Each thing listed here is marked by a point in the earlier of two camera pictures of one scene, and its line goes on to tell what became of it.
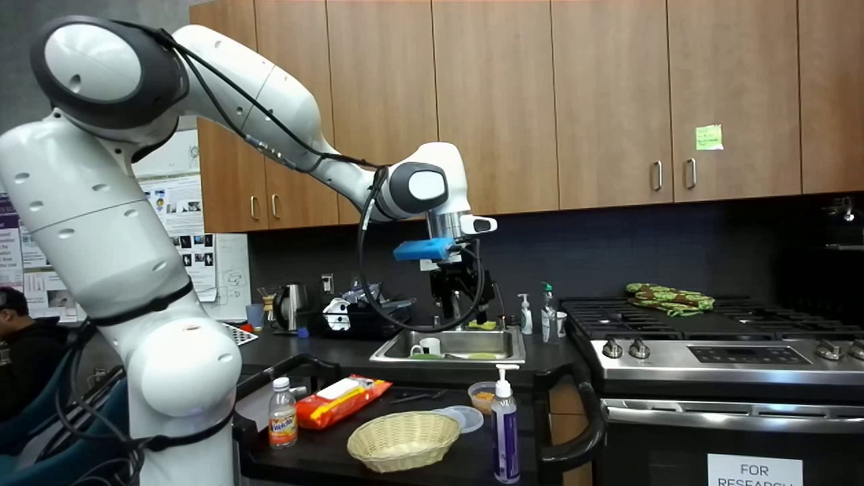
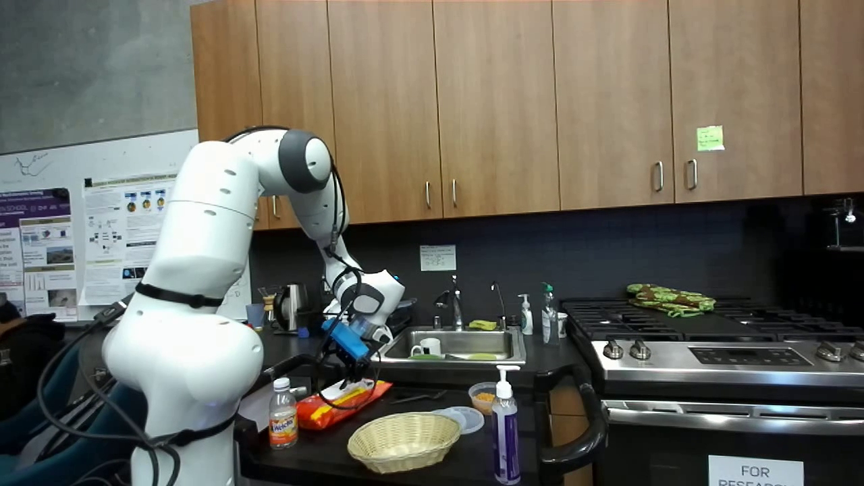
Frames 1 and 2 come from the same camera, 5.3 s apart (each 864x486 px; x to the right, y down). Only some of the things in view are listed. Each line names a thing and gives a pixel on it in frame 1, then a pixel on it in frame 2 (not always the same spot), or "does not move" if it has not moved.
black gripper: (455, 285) → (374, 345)
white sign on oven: (753, 469) does not move
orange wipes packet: (338, 400) does not move
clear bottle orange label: (281, 415) does not move
